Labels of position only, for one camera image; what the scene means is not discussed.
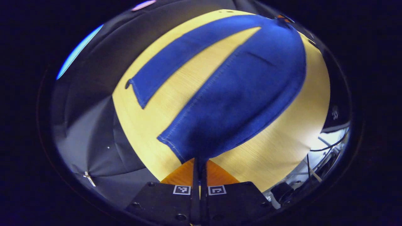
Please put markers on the black backdrop cloth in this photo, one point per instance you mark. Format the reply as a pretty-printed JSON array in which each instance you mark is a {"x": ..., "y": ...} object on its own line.
[{"x": 94, "y": 125}]

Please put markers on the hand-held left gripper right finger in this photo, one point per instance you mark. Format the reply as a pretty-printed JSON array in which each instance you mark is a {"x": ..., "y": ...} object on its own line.
[{"x": 203, "y": 194}]

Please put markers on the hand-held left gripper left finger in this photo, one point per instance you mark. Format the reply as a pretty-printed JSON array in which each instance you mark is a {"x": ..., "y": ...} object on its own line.
[{"x": 195, "y": 194}]

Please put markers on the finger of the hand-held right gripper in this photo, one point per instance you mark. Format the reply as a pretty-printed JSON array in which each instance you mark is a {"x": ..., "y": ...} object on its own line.
[{"x": 283, "y": 18}]

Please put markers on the small white metal clip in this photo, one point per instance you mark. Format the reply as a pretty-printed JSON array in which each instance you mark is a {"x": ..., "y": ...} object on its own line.
[{"x": 89, "y": 178}]

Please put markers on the blue jeans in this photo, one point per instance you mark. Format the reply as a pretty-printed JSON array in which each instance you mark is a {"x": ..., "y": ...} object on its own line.
[{"x": 245, "y": 94}]

